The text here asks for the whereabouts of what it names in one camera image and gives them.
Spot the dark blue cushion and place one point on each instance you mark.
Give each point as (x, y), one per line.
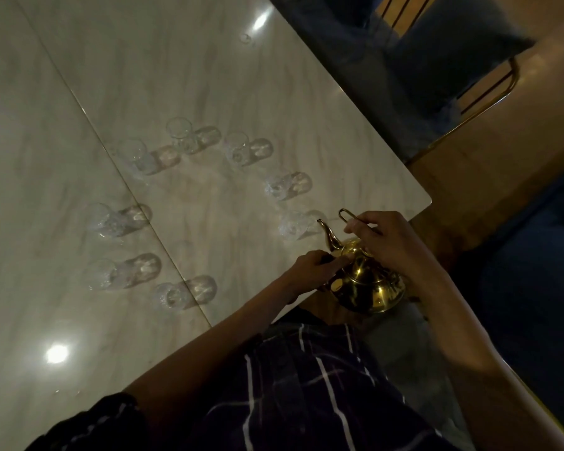
(451, 51)

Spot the person's right hand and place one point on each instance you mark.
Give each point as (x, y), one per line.
(395, 244)

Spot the dark plaid shirt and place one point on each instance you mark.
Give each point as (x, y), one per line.
(301, 394)

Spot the person's left hand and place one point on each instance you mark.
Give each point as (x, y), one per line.
(312, 272)

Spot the person's right forearm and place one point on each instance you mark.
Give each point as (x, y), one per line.
(474, 361)

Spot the gold metal teapot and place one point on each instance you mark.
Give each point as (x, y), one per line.
(371, 291)

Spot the person's left forearm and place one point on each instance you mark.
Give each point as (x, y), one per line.
(216, 352)

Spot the dark blue chair gold frame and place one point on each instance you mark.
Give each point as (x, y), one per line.
(536, 300)

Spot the white marble table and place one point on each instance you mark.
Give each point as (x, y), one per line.
(51, 136)

